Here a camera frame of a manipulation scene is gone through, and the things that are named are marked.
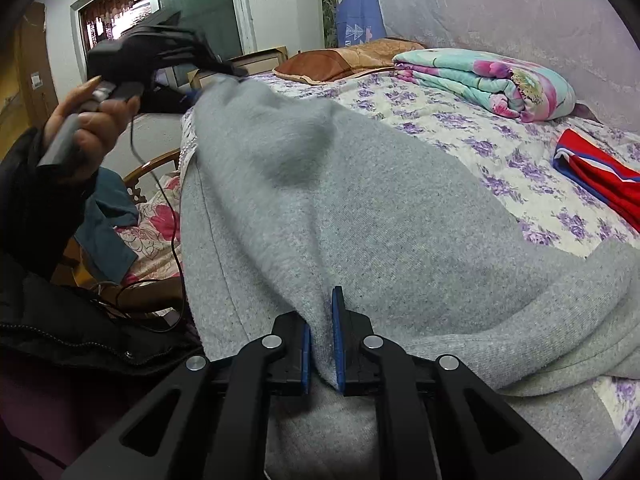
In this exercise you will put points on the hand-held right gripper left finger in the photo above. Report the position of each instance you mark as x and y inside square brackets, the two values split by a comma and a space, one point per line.
[305, 360]

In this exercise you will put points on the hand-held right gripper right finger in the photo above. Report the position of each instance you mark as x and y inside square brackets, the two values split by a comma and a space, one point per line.
[338, 350]

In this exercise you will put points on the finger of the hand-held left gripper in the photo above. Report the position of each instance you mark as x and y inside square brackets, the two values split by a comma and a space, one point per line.
[200, 50]
[172, 101]

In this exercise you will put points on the grey knit sweater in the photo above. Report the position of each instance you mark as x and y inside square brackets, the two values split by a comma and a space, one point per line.
[350, 210]

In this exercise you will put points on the person's left forearm black sleeve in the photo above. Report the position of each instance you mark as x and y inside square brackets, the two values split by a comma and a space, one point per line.
[35, 200]

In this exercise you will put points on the person's left hand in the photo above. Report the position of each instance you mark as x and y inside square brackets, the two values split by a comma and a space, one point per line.
[92, 135]

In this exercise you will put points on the window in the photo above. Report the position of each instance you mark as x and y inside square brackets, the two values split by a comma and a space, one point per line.
[195, 5]

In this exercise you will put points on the wooden chair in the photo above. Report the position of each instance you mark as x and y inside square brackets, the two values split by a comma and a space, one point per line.
[150, 165]

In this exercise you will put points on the brown door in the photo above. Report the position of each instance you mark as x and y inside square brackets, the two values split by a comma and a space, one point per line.
[35, 60]

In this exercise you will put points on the pink floral cushion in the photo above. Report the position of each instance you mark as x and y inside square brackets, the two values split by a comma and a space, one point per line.
[155, 230]

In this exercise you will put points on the brown orange pillow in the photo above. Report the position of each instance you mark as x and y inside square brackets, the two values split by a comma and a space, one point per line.
[330, 62]

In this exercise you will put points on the teal cloth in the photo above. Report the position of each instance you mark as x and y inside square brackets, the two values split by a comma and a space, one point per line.
[107, 220]

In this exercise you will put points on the blue printed hanging cloth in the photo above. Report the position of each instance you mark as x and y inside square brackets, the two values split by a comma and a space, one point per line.
[357, 5]

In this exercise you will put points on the person's black jacket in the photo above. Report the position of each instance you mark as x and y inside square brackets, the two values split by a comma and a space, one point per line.
[75, 320]

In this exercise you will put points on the person's maroon trouser leg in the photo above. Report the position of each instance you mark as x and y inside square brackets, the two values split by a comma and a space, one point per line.
[65, 420]

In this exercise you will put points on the purple floral bed sheet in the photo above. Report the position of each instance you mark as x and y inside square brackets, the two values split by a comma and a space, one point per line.
[450, 125]

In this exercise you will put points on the folded teal floral quilt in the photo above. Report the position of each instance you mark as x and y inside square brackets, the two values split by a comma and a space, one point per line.
[480, 82]

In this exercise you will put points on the red garment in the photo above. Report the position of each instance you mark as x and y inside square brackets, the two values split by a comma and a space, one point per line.
[600, 175]

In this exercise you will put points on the white lace wall cloth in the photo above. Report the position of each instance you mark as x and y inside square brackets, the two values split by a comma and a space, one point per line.
[500, 5]

